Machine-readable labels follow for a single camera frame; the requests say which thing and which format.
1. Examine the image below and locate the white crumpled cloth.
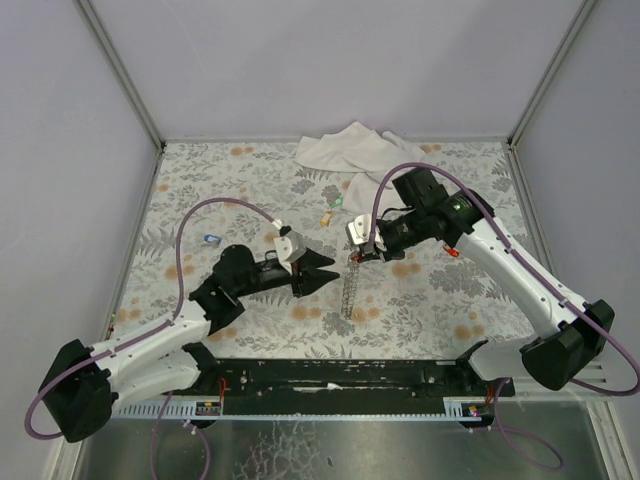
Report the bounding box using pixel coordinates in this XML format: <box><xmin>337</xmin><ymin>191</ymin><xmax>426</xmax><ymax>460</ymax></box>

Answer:
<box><xmin>295</xmin><ymin>122</ymin><xmax>426</xmax><ymax>214</ymax></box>

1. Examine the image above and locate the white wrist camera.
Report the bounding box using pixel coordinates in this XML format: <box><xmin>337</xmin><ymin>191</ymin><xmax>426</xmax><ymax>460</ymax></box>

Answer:
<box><xmin>346</xmin><ymin>214</ymin><xmax>386</xmax><ymax>253</ymax></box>
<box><xmin>274</xmin><ymin>226</ymin><xmax>306</xmax><ymax>275</ymax></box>

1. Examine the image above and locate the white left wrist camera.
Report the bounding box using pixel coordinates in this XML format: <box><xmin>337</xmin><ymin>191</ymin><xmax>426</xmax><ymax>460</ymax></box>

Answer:
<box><xmin>274</xmin><ymin>226</ymin><xmax>306</xmax><ymax>275</ymax></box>

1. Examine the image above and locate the blue tagged key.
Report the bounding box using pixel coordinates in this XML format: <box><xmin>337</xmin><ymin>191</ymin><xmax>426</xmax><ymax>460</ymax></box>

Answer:
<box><xmin>203</xmin><ymin>234</ymin><xmax>222</xmax><ymax>247</ymax></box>

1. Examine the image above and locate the white disc with keyrings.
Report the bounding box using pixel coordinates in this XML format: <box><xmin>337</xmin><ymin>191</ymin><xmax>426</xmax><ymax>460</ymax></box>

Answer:
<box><xmin>341</xmin><ymin>257</ymin><xmax>360</xmax><ymax>319</ymax></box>

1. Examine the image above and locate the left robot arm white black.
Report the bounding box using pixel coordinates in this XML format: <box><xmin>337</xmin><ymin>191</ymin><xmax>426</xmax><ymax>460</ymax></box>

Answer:
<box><xmin>38</xmin><ymin>245</ymin><xmax>339</xmax><ymax>443</ymax></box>

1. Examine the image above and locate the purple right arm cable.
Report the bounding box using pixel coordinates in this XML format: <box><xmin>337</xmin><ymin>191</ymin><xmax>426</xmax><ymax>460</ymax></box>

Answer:
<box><xmin>367</xmin><ymin>162</ymin><xmax>640</xmax><ymax>396</ymax></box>

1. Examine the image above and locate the purple floor cable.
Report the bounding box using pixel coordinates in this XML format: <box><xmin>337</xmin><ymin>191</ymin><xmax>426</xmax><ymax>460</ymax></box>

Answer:
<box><xmin>149</xmin><ymin>389</ymin><xmax>211</xmax><ymax>480</ymax></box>
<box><xmin>492</xmin><ymin>382</ymin><xmax>565</xmax><ymax>474</ymax></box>

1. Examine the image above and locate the grey aluminium corner post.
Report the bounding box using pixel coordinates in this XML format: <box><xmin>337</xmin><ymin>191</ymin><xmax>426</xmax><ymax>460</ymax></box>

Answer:
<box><xmin>507</xmin><ymin>0</ymin><xmax>600</xmax><ymax>151</ymax></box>

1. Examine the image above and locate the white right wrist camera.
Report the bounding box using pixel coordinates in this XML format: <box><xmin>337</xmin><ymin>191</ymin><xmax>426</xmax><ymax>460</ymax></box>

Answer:
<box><xmin>346</xmin><ymin>214</ymin><xmax>386</xmax><ymax>253</ymax></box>

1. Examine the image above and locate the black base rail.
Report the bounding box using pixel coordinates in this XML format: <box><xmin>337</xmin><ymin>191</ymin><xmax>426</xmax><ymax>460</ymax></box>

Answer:
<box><xmin>174</xmin><ymin>359</ymin><xmax>499</xmax><ymax>403</ymax></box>

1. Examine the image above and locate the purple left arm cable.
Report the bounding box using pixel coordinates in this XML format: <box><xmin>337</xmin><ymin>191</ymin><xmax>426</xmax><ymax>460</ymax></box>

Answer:
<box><xmin>24</xmin><ymin>197</ymin><xmax>289</xmax><ymax>441</ymax></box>

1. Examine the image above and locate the green tagged key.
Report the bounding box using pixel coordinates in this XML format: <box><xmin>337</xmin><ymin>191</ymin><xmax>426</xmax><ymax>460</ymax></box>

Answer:
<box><xmin>330</xmin><ymin>197</ymin><xmax>344</xmax><ymax>209</ymax></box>

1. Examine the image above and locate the purple right floor cable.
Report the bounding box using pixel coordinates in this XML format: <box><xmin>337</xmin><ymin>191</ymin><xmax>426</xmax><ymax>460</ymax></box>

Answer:
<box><xmin>492</xmin><ymin>382</ymin><xmax>565</xmax><ymax>474</ymax></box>

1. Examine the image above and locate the purple left floor cable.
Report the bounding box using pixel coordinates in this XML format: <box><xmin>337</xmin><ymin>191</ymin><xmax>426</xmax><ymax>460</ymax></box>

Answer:
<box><xmin>149</xmin><ymin>389</ymin><xmax>211</xmax><ymax>480</ymax></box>

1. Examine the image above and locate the white slotted cable duct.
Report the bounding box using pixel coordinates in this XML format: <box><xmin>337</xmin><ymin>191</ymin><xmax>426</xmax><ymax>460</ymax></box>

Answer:
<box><xmin>112</xmin><ymin>393</ymin><xmax>492</xmax><ymax>425</ymax></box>

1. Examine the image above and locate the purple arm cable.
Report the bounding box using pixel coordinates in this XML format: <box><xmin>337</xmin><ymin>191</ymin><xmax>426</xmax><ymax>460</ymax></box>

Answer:
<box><xmin>367</xmin><ymin>162</ymin><xmax>640</xmax><ymax>396</ymax></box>
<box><xmin>24</xmin><ymin>197</ymin><xmax>289</xmax><ymax>441</ymax></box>

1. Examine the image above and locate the grey left corner post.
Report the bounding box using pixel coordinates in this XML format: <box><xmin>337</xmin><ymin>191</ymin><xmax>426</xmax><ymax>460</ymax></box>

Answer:
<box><xmin>72</xmin><ymin>0</ymin><xmax>165</xmax><ymax>152</ymax></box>

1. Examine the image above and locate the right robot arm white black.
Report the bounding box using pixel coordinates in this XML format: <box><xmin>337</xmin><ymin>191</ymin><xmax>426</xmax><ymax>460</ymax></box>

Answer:
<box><xmin>346</xmin><ymin>167</ymin><xmax>615</xmax><ymax>391</ymax></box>

